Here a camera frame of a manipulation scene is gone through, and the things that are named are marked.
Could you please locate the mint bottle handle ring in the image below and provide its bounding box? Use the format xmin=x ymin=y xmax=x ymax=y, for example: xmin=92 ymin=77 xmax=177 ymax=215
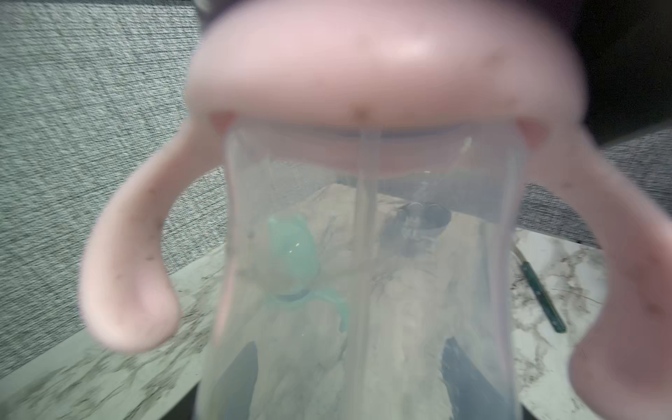
xmin=264 ymin=287 xmax=350 ymax=333

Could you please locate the pink bottle handle ring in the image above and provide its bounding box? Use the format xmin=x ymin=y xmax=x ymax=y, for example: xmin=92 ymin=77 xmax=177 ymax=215
xmin=78 ymin=0 xmax=672 ymax=420

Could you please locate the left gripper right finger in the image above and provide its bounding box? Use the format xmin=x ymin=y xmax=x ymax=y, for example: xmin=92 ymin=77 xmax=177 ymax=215
xmin=440 ymin=338 xmax=517 ymax=420

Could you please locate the dark blue flower dish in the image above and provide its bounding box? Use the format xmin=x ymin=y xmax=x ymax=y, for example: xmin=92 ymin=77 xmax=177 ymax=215
xmin=388 ymin=201 xmax=453 ymax=246

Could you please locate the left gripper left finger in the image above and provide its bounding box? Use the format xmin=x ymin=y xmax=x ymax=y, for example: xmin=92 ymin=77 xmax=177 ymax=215
xmin=162 ymin=341 xmax=259 ymax=420

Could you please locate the clear bottle front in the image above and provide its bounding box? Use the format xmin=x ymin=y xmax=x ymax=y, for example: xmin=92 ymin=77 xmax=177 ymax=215
xmin=199 ymin=119 xmax=526 ymax=419

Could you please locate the mint bottle cap front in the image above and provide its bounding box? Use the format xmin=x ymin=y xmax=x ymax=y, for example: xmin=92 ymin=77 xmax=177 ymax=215
xmin=267 ymin=213 xmax=321 ymax=295

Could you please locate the purple nipple collar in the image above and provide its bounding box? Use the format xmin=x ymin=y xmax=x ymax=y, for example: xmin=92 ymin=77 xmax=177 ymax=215
xmin=193 ymin=0 xmax=245 ymax=28

